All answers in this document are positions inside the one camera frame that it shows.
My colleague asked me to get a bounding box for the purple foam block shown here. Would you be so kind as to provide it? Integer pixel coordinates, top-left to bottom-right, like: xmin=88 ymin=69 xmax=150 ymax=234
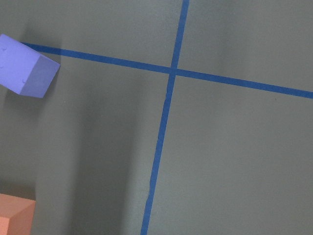
xmin=0 ymin=34 xmax=60 ymax=98

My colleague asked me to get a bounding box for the orange foam block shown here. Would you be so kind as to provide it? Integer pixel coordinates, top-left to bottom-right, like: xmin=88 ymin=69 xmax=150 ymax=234
xmin=0 ymin=193 xmax=36 ymax=235

